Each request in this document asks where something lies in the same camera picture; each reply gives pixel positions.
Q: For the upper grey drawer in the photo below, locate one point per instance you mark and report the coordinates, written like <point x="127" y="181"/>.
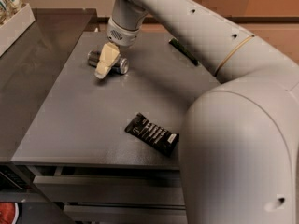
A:
<point x="112" y="190"/>

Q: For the red object bottom left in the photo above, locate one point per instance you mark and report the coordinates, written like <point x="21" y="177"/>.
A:
<point x="9" y="213"/>

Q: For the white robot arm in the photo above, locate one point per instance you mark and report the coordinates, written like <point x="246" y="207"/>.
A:
<point x="238" y="143"/>

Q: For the green chip bag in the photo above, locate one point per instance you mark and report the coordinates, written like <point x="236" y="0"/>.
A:
<point x="174" y="42"/>

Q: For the white box of snacks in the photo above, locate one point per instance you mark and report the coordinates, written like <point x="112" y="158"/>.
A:
<point x="15" y="18"/>

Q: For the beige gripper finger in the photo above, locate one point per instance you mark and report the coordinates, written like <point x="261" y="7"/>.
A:
<point x="109" y="55"/>

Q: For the dark side counter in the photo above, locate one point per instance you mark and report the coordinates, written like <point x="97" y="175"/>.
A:
<point x="28" y="70"/>

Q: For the grey drawer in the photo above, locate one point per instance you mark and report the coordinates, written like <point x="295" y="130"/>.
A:
<point x="125" y="215"/>
<point x="112" y="190"/>

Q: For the dark grey drawer cabinet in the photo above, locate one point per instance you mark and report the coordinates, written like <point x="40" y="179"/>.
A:
<point x="79" y="129"/>

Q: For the black snack bar wrapper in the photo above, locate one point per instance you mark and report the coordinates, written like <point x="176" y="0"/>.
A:
<point x="153" y="135"/>

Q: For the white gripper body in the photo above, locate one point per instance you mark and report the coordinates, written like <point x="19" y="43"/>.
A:
<point x="122" y="34"/>

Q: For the lower grey drawer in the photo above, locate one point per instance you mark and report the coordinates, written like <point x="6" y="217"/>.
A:
<point x="125" y="215"/>

